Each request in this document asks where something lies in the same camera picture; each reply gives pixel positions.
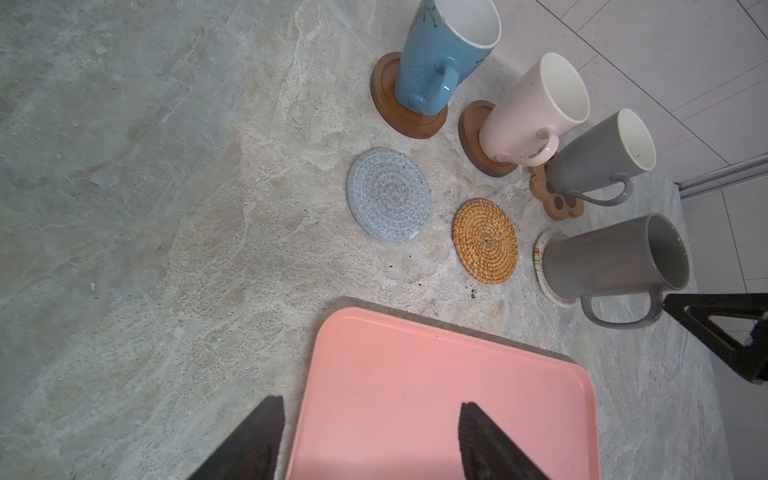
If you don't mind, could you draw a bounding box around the rattan woven round coaster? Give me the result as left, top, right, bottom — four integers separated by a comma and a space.
452, 198, 518, 285

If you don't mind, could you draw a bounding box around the white mug grey handle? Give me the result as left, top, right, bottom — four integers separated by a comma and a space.
546, 108, 657, 207

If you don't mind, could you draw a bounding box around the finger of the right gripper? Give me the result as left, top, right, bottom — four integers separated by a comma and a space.
663, 293, 767, 384

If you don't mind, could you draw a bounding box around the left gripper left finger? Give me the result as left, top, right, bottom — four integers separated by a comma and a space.
189, 395, 285, 480

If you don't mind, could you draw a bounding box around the dark grey mug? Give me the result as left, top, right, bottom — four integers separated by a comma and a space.
543, 213, 690, 330

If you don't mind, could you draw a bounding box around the grey woven round coaster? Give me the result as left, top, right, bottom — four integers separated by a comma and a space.
346, 147, 431, 242

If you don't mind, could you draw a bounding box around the pink rectangular tray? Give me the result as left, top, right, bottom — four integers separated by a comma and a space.
287, 307, 601, 479

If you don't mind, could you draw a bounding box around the blue floral mug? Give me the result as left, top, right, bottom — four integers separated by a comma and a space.
394, 0, 502, 116

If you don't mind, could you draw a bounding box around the cork paw print coaster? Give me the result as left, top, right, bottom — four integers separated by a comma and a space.
528, 165, 585, 221

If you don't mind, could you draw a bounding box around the brown wooden coaster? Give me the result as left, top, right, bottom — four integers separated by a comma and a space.
458, 100, 518, 178
370, 52, 449, 139

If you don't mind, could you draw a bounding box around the white mug pink handle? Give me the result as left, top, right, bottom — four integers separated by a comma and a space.
479, 52, 591, 167

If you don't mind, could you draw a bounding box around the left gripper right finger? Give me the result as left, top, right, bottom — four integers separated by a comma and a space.
458, 402, 548, 480

